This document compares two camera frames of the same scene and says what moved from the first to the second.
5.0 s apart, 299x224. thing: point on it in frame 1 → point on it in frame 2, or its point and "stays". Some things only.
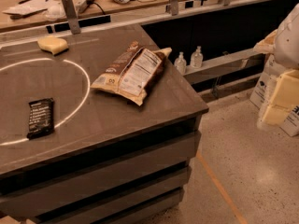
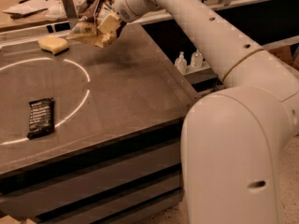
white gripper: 288,44 → 121,9
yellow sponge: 53,45 stays
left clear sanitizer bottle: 180,63 stays
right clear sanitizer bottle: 197,58 stays
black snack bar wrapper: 41,118 stays
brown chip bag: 134,72 → 99,31
